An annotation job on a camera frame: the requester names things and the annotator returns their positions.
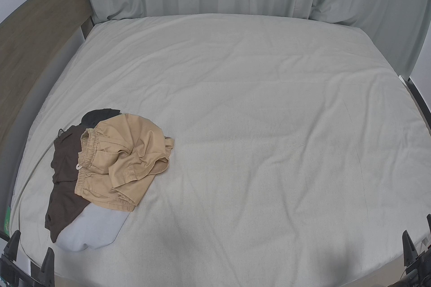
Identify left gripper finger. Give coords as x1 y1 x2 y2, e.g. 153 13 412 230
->
38 247 55 283
5 230 21 261

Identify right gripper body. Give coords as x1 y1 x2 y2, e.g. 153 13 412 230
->
402 242 431 287

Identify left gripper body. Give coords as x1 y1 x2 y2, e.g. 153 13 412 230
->
0 254 51 287

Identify beige shorts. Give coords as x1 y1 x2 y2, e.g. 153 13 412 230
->
74 113 175 212

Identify bed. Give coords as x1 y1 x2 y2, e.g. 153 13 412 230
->
0 0 431 287

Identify white garment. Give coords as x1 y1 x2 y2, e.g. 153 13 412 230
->
55 202 130 252

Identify dark brown garment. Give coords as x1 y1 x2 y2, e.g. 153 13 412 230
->
45 124 90 243

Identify black garment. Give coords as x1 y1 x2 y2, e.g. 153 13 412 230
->
82 108 122 130

